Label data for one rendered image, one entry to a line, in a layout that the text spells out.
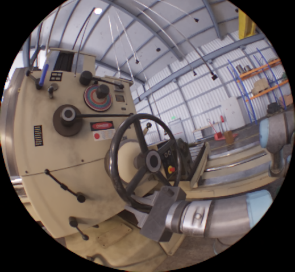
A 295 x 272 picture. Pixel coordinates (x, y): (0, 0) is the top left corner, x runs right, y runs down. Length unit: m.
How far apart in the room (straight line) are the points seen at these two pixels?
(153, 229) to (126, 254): 0.73
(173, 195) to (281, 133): 0.41
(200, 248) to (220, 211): 1.31
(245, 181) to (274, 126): 0.75
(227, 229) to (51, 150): 0.53
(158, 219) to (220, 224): 0.12
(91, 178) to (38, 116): 0.36
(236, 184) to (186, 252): 0.94
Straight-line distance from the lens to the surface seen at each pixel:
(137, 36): 7.55
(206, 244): 1.49
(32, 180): 0.50
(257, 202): 0.19
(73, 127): 0.46
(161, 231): 0.22
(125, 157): 0.41
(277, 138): 0.46
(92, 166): 0.48
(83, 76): 0.56
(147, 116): 0.37
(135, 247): 0.95
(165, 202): 0.23
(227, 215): 0.18
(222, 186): 1.10
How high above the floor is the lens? 1.38
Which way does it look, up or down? 8 degrees up
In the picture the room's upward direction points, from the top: 17 degrees counter-clockwise
